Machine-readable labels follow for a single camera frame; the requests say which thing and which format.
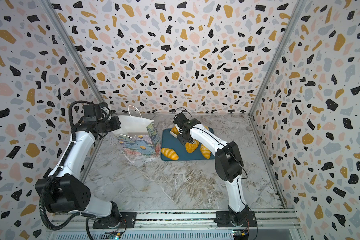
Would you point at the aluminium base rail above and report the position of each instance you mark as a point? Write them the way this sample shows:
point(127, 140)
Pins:
point(259, 224)

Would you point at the large seeded oval loaf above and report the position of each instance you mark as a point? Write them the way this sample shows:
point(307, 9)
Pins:
point(191, 147)

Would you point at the striped croissant roll left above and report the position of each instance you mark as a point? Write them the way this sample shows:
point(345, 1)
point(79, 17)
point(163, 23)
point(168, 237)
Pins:
point(170, 154)

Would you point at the striped croissant roll right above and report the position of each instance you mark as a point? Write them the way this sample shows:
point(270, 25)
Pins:
point(205, 152)

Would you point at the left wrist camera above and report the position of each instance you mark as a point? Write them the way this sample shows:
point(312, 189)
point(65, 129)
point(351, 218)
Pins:
point(96, 112)

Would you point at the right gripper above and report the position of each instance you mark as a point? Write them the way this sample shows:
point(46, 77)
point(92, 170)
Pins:
point(183, 138)

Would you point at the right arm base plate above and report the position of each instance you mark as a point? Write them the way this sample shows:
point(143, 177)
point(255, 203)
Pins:
point(240, 220)

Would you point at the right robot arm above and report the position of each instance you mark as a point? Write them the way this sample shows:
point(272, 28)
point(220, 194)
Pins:
point(228, 164)

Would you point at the striped croissant roll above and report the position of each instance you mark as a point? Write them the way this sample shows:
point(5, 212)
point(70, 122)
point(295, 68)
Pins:
point(205, 152)
point(170, 154)

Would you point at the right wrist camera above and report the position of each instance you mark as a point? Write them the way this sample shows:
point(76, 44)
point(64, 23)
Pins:
point(180, 119)

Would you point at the striped round bun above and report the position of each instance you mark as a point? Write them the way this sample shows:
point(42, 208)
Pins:
point(174, 131)

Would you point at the floral paper gift bag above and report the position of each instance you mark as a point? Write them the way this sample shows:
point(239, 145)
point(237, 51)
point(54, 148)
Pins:
point(138, 136)

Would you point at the teal plastic tray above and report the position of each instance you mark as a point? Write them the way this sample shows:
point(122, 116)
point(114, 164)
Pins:
point(171, 142)

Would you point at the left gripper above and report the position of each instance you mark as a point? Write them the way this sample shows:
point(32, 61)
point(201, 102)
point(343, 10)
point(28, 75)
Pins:
point(116, 122)

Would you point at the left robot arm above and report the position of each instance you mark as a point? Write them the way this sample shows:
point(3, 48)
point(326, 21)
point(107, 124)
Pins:
point(62, 194)

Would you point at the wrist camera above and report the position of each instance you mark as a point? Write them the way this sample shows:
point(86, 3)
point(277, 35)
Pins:
point(180, 119)
point(96, 112)

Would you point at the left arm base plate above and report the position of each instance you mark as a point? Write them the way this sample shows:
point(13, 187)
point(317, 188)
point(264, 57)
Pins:
point(125, 220)

